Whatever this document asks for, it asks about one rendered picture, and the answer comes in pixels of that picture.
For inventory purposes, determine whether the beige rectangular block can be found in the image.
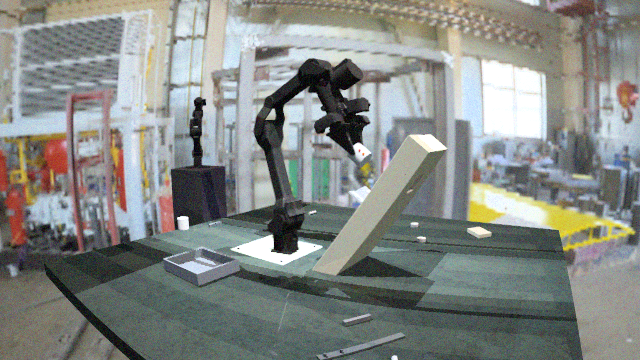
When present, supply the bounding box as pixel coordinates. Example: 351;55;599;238
467;227;492;238

